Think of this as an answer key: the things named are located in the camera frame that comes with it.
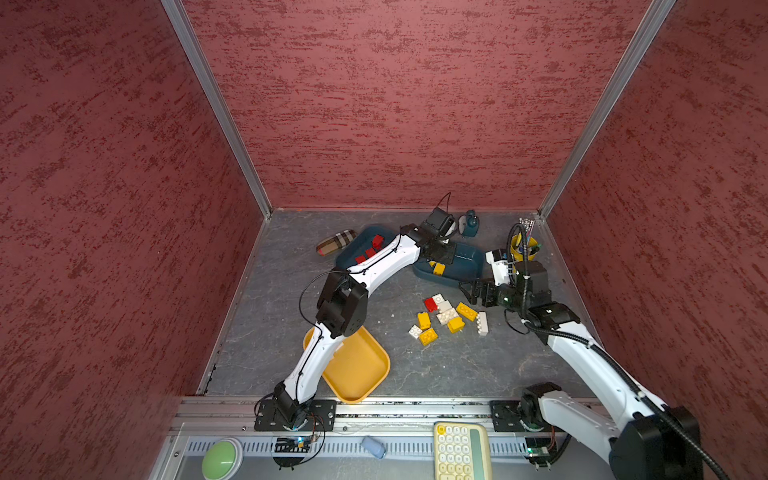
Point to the yellow lego bottom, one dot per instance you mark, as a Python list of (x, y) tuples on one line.
[(427, 337)]

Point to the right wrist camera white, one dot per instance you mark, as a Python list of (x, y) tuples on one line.
[(498, 260)]

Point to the teal plastic bin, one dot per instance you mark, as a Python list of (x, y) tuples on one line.
[(368, 242), (467, 266)]

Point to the left circuit board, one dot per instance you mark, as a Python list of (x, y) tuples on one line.
[(292, 445)]

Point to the yellow plastic tray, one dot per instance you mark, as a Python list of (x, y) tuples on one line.
[(357, 367)]

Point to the circuit board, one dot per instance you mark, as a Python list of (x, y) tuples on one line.
[(292, 445), (538, 450)]

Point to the plaid fabric pouch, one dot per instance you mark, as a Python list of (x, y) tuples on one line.
[(336, 242)]

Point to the green push button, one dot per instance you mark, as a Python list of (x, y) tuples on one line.
[(223, 459)]

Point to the red lego bottom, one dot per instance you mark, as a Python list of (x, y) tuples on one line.
[(377, 241)]

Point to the cream green calculator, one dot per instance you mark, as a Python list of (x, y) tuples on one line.
[(461, 451)]

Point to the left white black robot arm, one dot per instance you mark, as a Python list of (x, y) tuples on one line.
[(343, 302)]

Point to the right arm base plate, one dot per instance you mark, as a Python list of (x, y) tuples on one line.
[(523, 415)]

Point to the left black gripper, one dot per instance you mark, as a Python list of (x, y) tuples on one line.
[(449, 254)]

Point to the teal white small bottle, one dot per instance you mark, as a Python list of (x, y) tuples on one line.
[(469, 224)]

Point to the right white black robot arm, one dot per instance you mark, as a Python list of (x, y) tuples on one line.
[(639, 436)]

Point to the white lego far right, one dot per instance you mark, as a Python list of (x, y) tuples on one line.
[(482, 324)]

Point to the right circuit board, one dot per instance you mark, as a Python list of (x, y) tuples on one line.
[(538, 450)]

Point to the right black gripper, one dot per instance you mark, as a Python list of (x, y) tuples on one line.
[(487, 286)]

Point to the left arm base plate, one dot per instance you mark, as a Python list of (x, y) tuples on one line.
[(317, 415)]

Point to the left teal plastic bin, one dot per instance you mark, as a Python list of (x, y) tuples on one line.
[(368, 242)]

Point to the red lego middle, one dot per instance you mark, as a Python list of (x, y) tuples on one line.
[(430, 305)]

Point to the small blue grey cylinder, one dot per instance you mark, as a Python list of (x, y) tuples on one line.
[(374, 447)]

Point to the white lego cluster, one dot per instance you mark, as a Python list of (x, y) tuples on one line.
[(445, 310)]

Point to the right teal plastic bin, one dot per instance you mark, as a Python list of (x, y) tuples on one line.
[(467, 266)]

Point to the white lego small centre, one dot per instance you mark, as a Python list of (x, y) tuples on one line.
[(415, 332)]

